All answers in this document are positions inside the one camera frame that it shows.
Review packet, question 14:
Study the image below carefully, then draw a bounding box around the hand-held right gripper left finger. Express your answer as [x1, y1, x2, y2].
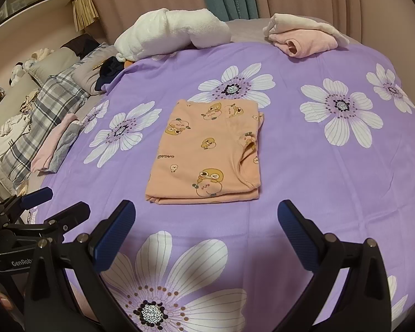
[22, 199, 139, 332]

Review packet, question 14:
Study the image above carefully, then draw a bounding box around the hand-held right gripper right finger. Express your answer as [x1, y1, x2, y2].
[273, 200, 391, 332]

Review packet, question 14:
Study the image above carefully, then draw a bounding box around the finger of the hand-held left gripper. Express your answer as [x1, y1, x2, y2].
[0, 187, 53, 221]
[7, 201, 91, 241]

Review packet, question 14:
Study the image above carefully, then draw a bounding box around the orange cartoon print shirt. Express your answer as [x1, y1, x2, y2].
[144, 99, 265, 205]

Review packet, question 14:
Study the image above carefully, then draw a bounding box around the navy clothes pile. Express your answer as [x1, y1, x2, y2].
[95, 57, 132, 94]

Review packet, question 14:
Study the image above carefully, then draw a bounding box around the small pink folded cloth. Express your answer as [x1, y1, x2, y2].
[30, 113, 78, 173]

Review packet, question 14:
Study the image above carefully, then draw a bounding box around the small grey folded cloth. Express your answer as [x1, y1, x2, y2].
[48, 121, 82, 175]

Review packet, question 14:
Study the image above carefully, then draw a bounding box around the purple floral bedsheet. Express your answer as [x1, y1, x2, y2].
[24, 40, 415, 332]

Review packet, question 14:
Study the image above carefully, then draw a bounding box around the white printed cloth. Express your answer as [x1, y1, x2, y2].
[0, 111, 33, 156]

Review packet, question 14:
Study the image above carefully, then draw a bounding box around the grey plaid blanket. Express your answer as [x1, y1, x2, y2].
[0, 45, 108, 194]

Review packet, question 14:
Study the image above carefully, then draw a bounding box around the plush toy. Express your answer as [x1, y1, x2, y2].
[9, 48, 56, 87]

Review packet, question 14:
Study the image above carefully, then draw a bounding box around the beige pillow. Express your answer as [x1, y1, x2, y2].
[28, 46, 80, 84]

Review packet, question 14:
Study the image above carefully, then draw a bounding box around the dark brown cloth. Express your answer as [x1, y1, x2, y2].
[60, 34, 101, 56]

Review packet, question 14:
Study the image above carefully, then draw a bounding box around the white shelf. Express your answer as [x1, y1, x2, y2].
[0, 0, 82, 45]

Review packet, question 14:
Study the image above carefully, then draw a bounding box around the pink folded garment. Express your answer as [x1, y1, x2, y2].
[268, 29, 339, 59]

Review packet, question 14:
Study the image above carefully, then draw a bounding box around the straw tassel hanging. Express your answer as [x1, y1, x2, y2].
[72, 0, 100, 32]

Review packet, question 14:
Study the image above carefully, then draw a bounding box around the cream folded garment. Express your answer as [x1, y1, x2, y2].
[263, 13, 350, 47]

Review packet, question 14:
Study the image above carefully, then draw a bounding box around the white fluffy blanket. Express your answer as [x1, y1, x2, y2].
[114, 7, 232, 61]

